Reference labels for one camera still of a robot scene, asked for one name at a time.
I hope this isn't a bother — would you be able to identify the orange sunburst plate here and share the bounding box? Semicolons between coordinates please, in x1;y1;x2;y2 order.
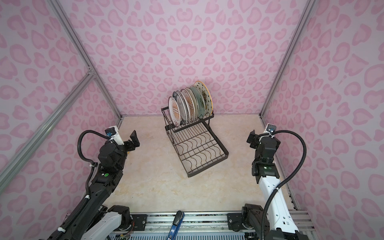
168;97;181;127
181;89;195;123

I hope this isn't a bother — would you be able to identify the light green flower plate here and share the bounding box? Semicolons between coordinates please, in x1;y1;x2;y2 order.
190;86;206;119

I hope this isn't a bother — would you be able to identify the white plate brown ring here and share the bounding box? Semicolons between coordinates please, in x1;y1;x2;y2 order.
176;89;192;124

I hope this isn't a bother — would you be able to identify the cream floral plate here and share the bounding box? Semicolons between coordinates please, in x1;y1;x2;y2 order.
186;88;199;121

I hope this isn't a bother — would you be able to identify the star pattern cartoon plate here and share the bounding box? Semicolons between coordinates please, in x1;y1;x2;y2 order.
194;81;213;117

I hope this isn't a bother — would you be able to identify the white plate dark green rim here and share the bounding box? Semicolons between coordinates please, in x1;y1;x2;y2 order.
173;91;187;125

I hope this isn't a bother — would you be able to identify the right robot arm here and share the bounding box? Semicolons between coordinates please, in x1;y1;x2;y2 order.
242;124;308;240

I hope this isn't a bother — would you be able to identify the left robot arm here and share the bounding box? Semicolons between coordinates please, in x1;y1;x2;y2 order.
48;127;140;240

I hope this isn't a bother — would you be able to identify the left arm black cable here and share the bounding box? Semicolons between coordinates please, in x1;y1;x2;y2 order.
77;129;110;196

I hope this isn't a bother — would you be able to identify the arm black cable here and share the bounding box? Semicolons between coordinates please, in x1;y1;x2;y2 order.
77;129;110;196
254;129;307;240

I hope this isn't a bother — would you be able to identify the black wire dish rack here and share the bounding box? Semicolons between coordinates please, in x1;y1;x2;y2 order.
162;107;229;178

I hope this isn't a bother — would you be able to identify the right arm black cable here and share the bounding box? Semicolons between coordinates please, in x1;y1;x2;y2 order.
254;129;307;240

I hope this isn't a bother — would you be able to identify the blue handled tool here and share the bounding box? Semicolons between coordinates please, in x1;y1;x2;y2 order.
167;211;185;240

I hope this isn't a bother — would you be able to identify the aluminium mounting rail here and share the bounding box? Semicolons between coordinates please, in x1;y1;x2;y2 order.
102;210;319;240

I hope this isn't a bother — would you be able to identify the aluminium frame bars left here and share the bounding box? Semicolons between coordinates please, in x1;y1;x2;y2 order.
1;1;124;193

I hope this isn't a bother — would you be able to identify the aluminium frame bar right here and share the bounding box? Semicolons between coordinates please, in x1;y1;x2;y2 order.
259;0;319;120

